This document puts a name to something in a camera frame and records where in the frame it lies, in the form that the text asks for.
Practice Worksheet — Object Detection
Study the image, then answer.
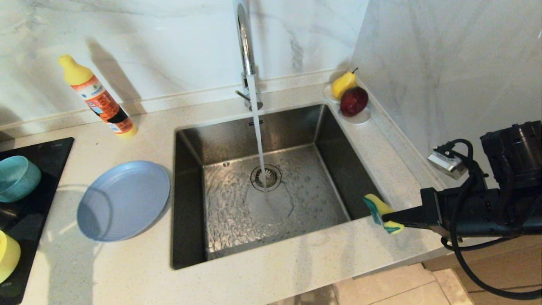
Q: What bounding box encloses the yellow and green sponge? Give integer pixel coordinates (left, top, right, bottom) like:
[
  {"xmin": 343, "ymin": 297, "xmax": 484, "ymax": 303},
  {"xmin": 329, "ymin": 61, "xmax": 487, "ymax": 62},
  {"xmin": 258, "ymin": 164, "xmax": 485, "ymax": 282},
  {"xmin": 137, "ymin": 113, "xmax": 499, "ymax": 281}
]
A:
[{"xmin": 363, "ymin": 194, "xmax": 405, "ymax": 234}]

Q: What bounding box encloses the chrome kitchen faucet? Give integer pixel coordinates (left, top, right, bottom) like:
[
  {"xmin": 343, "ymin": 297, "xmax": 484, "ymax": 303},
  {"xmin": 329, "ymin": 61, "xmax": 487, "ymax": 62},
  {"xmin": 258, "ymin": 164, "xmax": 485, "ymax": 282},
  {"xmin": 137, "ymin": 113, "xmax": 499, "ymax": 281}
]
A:
[{"xmin": 232, "ymin": 0, "xmax": 264, "ymax": 111}]

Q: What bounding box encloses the orange dish soap bottle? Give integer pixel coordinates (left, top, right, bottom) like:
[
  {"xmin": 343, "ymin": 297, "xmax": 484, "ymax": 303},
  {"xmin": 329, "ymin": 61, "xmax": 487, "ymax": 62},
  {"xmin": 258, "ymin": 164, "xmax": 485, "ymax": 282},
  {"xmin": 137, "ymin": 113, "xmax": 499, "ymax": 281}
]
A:
[{"xmin": 58, "ymin": 55, "xmax": 138, "ymax": 139}]

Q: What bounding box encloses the teal bowl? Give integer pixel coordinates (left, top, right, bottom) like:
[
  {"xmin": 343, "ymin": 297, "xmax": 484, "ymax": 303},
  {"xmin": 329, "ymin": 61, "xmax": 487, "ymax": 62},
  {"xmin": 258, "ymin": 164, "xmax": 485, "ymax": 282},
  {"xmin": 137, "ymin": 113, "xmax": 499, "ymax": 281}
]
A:
[{"xmin": 0, "ymin": 155, "xmax": 42, "ymax": 203}]

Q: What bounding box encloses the yellow-green bowl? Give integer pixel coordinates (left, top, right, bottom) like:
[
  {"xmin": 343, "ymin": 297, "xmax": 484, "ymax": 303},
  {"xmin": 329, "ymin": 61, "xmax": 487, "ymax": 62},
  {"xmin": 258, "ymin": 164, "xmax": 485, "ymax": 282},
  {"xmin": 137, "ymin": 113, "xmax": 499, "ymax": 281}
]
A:
[{"xmin": 0, "ymin": 230, "xmax": 22, "ymax": 283}]

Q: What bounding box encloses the stainless steel sink basin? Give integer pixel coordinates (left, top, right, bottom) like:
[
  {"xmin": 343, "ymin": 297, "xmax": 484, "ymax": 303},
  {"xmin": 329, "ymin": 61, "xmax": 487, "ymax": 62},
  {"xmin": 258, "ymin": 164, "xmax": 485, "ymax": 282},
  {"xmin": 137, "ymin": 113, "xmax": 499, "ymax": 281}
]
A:
[{"xmin": 171, "ymin": 103, "xmax": 390, "ymax": 271}]

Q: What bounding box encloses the metal sink drain strainer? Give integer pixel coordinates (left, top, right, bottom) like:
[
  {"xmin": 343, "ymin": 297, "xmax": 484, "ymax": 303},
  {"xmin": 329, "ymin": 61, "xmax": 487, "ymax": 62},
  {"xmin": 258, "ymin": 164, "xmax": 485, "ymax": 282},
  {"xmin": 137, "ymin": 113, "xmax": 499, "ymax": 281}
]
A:
[{"xmin": 250, "ymin": 164, "xmax": 282, "ymax": 192}]

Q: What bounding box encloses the beige wooden cabinet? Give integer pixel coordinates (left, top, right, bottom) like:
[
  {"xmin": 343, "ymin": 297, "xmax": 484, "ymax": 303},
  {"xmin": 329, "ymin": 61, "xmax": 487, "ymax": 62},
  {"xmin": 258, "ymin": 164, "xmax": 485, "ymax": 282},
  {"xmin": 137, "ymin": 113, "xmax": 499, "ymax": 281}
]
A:
[{"xmin": 422, "ymin": 237, "xmax": 542, "ymax": 305}]

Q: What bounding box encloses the dark red apple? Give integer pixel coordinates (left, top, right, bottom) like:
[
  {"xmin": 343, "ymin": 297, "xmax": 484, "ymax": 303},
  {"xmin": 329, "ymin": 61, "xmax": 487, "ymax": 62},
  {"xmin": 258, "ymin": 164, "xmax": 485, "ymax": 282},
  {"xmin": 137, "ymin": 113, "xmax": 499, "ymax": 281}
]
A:
[{"xmin": 340, "ymin": 86, "xmax": 369, "ymax": 117}]

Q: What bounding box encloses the yellow pear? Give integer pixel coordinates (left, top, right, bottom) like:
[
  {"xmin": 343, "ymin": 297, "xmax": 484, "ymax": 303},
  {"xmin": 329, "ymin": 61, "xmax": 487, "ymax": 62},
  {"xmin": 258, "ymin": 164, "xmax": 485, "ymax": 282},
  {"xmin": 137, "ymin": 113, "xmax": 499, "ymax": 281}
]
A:
[{"xmin": 331, "ymin": 67, "xmax": 359, "ymax": 99}]

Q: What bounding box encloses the blue-grey plate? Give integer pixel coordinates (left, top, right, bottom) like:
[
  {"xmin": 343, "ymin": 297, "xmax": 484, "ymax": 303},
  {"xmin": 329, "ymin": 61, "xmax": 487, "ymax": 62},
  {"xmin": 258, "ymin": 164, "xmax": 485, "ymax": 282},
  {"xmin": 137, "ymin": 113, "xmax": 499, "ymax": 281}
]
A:
[{"xmin": 77, "ymin": 160, "xmax": 171, "ymax": 242}]

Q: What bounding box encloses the black induction cooktop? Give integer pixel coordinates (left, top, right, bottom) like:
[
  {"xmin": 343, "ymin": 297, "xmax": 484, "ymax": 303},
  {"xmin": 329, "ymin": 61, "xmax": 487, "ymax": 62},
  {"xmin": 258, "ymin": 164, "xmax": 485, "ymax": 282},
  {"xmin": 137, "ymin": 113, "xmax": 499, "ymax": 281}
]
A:
[{"xmin": 0, "ymin": 137, "xmax": 75, "ymax": 305}]

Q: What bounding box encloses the smooth black camera cable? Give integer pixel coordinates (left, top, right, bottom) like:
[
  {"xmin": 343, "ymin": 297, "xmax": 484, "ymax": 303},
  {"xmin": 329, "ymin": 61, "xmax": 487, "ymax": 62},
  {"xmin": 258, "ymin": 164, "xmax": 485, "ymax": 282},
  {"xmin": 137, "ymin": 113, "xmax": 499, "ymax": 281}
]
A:
[{"xmin": 436, "ymin": 139, "xmax": 542, "ymax": 300}]

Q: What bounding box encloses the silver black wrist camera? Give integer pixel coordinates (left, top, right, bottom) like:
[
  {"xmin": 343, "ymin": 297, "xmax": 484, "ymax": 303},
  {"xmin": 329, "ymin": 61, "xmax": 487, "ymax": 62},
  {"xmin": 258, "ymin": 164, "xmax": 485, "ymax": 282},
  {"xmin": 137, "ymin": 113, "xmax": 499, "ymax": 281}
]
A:
[{"xmin": 428, "ymin": 146, "xmax": 468, "ymax": 180}]

